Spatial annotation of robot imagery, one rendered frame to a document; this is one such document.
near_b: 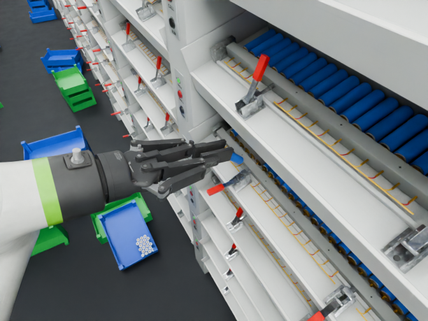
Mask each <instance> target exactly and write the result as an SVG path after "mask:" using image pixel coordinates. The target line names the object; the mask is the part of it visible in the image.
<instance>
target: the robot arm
mask: <svg viewBox="0 0 428 321"><path fill-rule="evenodd" d="M225 144H226V140H225V139H221V140H217V141H212V142H208V143H198V144H194V141H192V140H189V143H186V140H185V139H183V138H178V139H160V140H150V141H142V140H136V139H132V140H131V148H130V150H129V151H126V152H125V153H122V152H121V151H119V150H115V151H112V152H105V153H99V154H95V157H94V155H93V153H92V152H91V151H90V150H83V151H81V150H80V149H79V148H74V149H72V151H73V152H71V153H65V154H60V155H53V156H49V157H42V158H38V159H31V160H22V161H16V162H0V321H10V317H11V313H12V310H13V306H14V304H15V300H16V297H17V294H18V290H19V288H20V284H21V282H22V279H23V276H24V273H25V270H26V267H27V264H28V262H29V259H30V257H31V254H32V251H33V249H34V246H35V244H36V241H37V239H38V236H39V232H40V229H43V228H46V227H50V226H52V225H56V224H60V223H63V222H67V221H70V220H74V219H76V218H80V217H84V216H87V215H91V214H93V213H97V212H100V211H103V210H104V209H105V205H106V203H112V202H114V201H118V200H121V199H125V198H128V197H130V196H132V195H133V194H134V193H137V192H149V191H150V192H151V193H153V194H155V195H156V196H157V200H158V201H159V202H163V201H164V200H165V199H166V198H167V197H168V196H169V195H170V194H172V193H174V192H176V191H179V190H181V189H183V188H185V187H188V186H189V185H192V184H193V183H196V182H198V181H200V180H203V179H204V177H205V174H206V170H207V168H211V167H214V166H217V165H218V164H219V163H222V162H227V161H230V159H231V157H232V153H233V151H234V149H233V147H228V148H225ZM177 145H178V146H177ZM191 156H192V159H188V160H182V159H186V158H188V157H191ZM179 160H181V161H179ZM175 161H176V162H175ZM168 178H169V179H168ZM163 181H165V182H163ZM157 182H160V183H158V184H156V183H157Z"/></svg>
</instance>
